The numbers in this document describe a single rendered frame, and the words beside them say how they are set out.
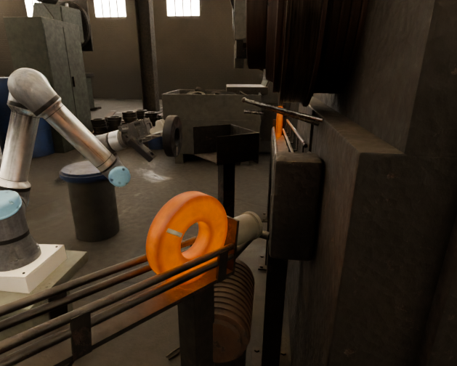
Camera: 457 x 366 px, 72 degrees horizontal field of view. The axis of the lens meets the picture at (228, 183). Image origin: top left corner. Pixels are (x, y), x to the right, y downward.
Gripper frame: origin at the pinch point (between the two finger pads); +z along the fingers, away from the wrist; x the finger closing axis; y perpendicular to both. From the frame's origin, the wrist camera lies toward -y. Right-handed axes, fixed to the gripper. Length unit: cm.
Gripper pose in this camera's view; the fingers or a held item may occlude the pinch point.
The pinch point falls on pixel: (172, 131)
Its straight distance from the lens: 121.7
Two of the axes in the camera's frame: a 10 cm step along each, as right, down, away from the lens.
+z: 9.5, -2.1, -2.1
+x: 1.4, -3.1, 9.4
